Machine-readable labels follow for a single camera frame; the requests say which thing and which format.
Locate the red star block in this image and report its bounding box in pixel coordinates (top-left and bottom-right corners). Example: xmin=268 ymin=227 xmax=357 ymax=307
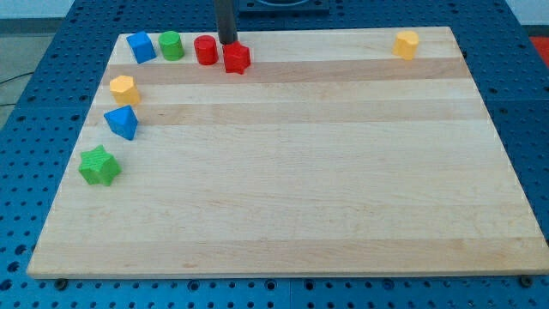
xmin=222 ymin=41 xmax=251 ymax=75

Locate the red cylinder block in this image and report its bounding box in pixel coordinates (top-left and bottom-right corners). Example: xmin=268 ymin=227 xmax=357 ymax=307
xmin=194 ymin=35 xmax=219 ymax=65

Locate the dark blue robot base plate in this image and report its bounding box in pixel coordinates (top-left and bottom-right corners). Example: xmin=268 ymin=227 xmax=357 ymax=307
xmin=237 ymin=0 xmax=329 ymax=15

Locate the wooden board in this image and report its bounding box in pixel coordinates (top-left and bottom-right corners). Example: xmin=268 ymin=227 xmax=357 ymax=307
xmin=27 ymin=27 xmax=548 ymax=279

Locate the blue cube block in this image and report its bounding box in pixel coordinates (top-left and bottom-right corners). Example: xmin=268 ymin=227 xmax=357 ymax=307
xmin=126 ymin=31 xmax=157 ymax=64

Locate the green cylinder block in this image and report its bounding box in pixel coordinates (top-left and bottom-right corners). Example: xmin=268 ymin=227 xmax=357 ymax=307
xmin=158 ymin=31 xmax=184 ymax=61

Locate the blue triangle block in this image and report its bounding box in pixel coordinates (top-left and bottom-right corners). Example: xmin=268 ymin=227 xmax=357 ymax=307
xmin=104 ymin=105 xmax=138 ymax=141

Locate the yellow heart block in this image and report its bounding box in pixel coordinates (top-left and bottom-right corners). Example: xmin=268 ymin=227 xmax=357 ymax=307
xmin=392 ymin=30 xmax=419 ymax=60

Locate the green star block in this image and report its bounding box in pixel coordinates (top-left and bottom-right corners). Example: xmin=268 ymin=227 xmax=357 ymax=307
xmin=78 ymin=145 xmax=122 ymax=186

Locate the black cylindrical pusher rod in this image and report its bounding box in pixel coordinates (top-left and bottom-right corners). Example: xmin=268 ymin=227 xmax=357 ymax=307
xmin=214 ymin=0 xmax=238 ymax=45

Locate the yellow hexagon block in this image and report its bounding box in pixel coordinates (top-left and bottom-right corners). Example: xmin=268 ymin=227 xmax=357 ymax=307
xmin=109 ymin=76 xmax=141 ymax=106

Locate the black cable on floor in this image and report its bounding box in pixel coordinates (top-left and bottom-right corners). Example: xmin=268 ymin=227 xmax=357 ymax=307
xmin=0 ymin=71 xmax=34 ymax=107

